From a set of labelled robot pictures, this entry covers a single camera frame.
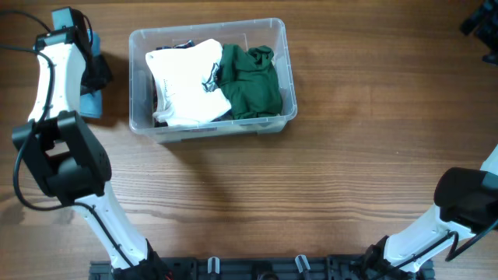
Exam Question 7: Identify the plaid flannel shirt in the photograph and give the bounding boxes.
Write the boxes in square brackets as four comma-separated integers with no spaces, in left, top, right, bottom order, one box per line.
[150,38,234,128]

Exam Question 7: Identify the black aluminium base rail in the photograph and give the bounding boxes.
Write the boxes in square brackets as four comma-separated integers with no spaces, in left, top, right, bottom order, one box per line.
[88,252,436,280]

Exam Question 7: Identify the blue towel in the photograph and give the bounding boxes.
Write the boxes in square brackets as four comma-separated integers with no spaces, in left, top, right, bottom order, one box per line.
[28,29,103,121]

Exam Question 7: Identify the clear plastic storage bin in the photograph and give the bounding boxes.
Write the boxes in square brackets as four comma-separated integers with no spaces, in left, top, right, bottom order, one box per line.
[129,18,298,143]

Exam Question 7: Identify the green garment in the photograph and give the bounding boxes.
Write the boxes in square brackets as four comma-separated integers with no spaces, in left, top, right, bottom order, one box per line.
[216,44,283,120]

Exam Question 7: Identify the white t-shirt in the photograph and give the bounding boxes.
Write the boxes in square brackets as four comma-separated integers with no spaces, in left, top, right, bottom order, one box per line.
[146,39,231,127]

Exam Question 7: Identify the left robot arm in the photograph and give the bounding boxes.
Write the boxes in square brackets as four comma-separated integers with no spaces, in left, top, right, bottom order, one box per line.
[12,7,174,279]

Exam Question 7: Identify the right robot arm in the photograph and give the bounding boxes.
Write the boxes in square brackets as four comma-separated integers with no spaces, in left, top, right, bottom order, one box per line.
[357,151,497,279]

